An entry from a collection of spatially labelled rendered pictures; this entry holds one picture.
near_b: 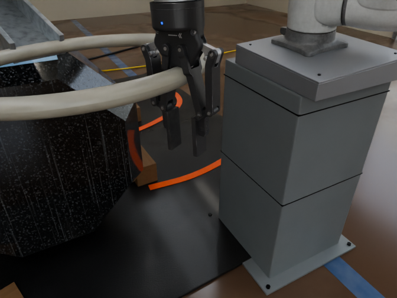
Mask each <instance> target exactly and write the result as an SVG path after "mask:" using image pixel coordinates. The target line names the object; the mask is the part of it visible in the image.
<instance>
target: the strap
mask: <svg viewBox="0 0 397 298"><path fill-rule="evenodd" d="M175 97H176V98H177V104H176V106H178V107H179V108H180V106H181V104H182V102H183V100H182V98H181V96H180V95H179V94H178V93H177V92H175ZM162 120H163V118H162V116H161V117H159V118H157V119H156V120H154V121H152V122H150V123H148V124H145V125H143V126H141V127H139V131H141V130H143V129H146V128H148V127H150V126H152V125H154V124H156V123H158V122H160V121H162ZM220 165H221V159H220V160H217V161H216V162H214V163H212V164H210V165H208V166H206V167H204V168H202V169H200V170H197V171H195V172H193V173H190V174H187V175H185V176H181V177H178V178H175V179H171V180H166V181H163V182H159V183H154V184H150V185H148V186H149V189H150V190H154V189H158V188H160V187H165V186H169V185H172V184H176V183H180V182H184V181H186V180H190V179H192V178H195V177H197V176H200V175H202V174H204V173H207V172H208V171H210V170H213V169H215V168H216V167H218V166H220Z"/></svg>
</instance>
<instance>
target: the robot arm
mask: <svg viewBox="0 0 397 298"><path fill-rule="evenodd" d="M149 4H150V10H151V21H152V27H153V29H154V30H155V38H154V41H153V42H151V43H147V44H143V45H142V46H141V51H142V54H143V56H144V59H145V63H146V68H147V76H150V75H154V74H156V73H160V72H162V71H166V70H168V69H172V68H173V67H177V66H178V67H180V68H182V70H183V74H184V75H185V76H186V78H187V82H188V86H189V90H190V94H191V98H192V101H193V106H194V110H195V113H196V114H195V115H194V116H192V117H191V127H192V138H193V156H195V157H198V156H200V155H201V154H202V153H204V152H205V151H206V135H207V134H208V133H209V117H212V116H213V115H214V114H216V113H218V112H219V111H220V63H221V60H222V57H223V54H224V49H223V48H222V47H218V48H215V47H213V46H211V45H209V44H208V43H207V40H206V38H205V36H204V25H205V15H204V0H154V1H152V2H150V3H149ZM342 25H345V26H349V27H354V28H359V29H364V30H373V31H389V32H394V31H397V0H289V2H288V18H287V27H286V26H284V27H281V29H280V33H281V34H282V35H283V36H279V37H274V38H272V39H271V43H272V44H276V45H279V46H282V47H285V48H287V49H290V50H292V51H295V52H297V53H300V54H302V55H303V56H305V57H312V56H315V55H316V54H320V53H324V52H327V51H332V50H335V49H338V48H346V47H348V44H349V42H347V41H344V40H341V39H339V38H336V28H337V26H342ZM203 53H204V58H203V60H204V61H206V64H205V86H204V82H203V77H202V73H201V70H202V65H201V60H200V57H201V55H202V54H203ZM160 54H161V55H162V63H161V58H160ZM192 66H193V67H192ZM175 90H176V89H174V90H172V91H170V92H167V93H164V94H162V95H159V96H158V97H157V96H156V97H153V98H150V100H151V105H152V106H157V107H159V108H160V110H161V111H162V118H163V124H164V128H166V130H167V141H168V149H169V150H173V149H175V148H176V147H178V146H179V145H180V144H181V130H180V114H179V107H178V106H175V105H176V103H175V102H174V100H175Z"/></svg>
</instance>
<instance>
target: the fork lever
mask: <svg viewBox="0 0 397 298"><path fill-rule="evenodd" d="M54 40H59V41H64V34H63V33H62V32H61V31H59V30H58V29H57V28H56V27H55V26H54V25H53V24H52V23H51V22H50V21H49V20H48V19H47V18H46V17H45V16H44V15H43V14H42V13H41V12H40V11H39V10H38V9H37V8H36V7H35V6H34V5H33V4H32V3H31V2H29V1H28V0H0V48H1V49H3V50H5V49H10V50H16V47H19V46H25V45H29V44H35V43H42V42H46V41H54ZM65 53H66V52H64V53H57V54H50V55H46V56H40V57H35V58H31V59H26V60H21V61H17V62H14V63H13V64H15V63H20V62H24V61H29V60H35V59H40V58H44V57H50V56H55V55H59V54H65Z"/></svg>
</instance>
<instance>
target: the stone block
mask: <svg viewBox="0 0 397 298"><path fill-rule="evenodd" d="M57 58H58V60H50V61H41V62H36V63H28V64H20V65H15V66H7V67H0V97H16V96H33V95H46V94H52V93H62V92H71V91H75V90H83V89H90V88H97V87H101V86H107V85H112V84H116V82H115V81H113V80H112V79H111V78H110V77H109V76H108V75H106V74H105V73H104V72H103V71H101V70H100V69H99V68H98V67H97V66H95V65H94V64H93V63H92V62H91V61H90V60H89V59H87V58H86V57H85V56H84V55H82V53H80V52H79V51H78V50H77V51H69V52H66V53H65V54H59V55H57ZM143 169H144V168H143V162H142V152H141V142H140V135H139V125H138V114H137V108H136V103H132V104H129V105H124V106H119V107H116V108H111V109H105V110H102V111H96V112H90V113H86V114H79V115H72V116H63V117H58V118H47V119H35V120H25V121H0V254H6V255H11V256H15V257H25V256H28V255H30V254H33V253H36V252H39V251H42V250H44V249H47V248H50V247H53V246H55V245H58V244H61V243H64V242H66V241H69V240H72V239H75V238H78V237H80V236H83V235H86V234H89V233H91V232H94V231H95V230H96V229H98V227H99V226H100V225H101V224H102V222H103V221H104V220H105V219H106V217H107V216H108V214H110V212H111V211H112V209H113V208H114V207H115V206H116V204H117V203H118V202H119V201H120V199H121V198H122V196H123V195H124V194H125V193H126V191H127V190H128V189H129V188H130V186H131V185H132V184H133V182H134V181H135V180H136V178H137V177H138V176H139V175H140V174H141V172H142V171H143Z"/></svg>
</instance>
